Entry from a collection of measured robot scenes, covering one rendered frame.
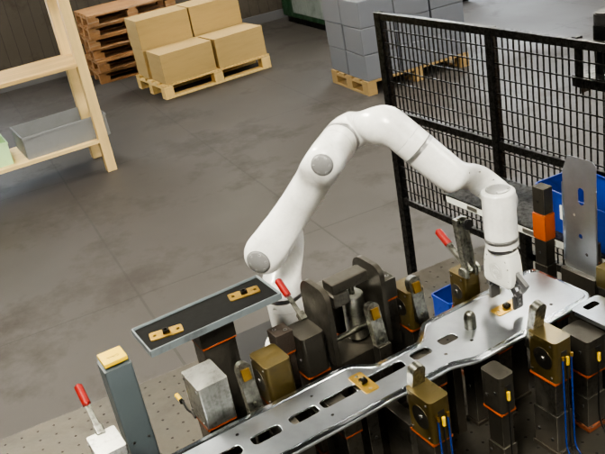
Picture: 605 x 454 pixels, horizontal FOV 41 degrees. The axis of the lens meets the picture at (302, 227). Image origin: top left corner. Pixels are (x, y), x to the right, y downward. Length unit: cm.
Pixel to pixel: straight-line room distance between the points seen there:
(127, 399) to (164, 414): 52
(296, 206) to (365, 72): 537
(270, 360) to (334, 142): 56
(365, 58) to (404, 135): 546
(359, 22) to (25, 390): 446
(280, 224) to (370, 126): 40
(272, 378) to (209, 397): 17
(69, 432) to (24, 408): 155
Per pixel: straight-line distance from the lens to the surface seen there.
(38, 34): 1090
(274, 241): 226
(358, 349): 220
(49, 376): 437
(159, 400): 267
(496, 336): 214
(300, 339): 208
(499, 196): 205
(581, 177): 226
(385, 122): 202
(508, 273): 214
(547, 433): 222
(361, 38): 742
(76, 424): 270
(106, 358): 206
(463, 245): 226
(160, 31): 909
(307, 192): 217
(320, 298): 206
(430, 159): 203
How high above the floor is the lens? 220
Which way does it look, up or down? 25 degrees down
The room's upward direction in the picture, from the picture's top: 11 degrees counter-clockwise
